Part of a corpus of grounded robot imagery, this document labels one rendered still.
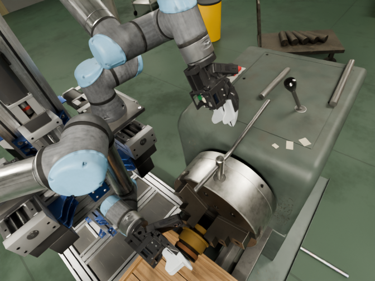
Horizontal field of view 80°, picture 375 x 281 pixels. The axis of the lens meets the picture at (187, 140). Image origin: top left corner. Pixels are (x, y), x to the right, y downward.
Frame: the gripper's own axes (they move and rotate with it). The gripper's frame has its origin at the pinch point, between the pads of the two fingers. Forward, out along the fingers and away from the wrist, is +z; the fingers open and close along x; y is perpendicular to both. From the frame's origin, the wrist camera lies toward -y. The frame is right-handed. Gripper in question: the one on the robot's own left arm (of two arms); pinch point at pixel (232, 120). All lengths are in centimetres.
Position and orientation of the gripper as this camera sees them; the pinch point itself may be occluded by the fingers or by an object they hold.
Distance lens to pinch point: 65.8
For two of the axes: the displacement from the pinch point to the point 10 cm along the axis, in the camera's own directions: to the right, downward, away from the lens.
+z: 4.3, 7.6, 4.8
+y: -6.1, 6.4, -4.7
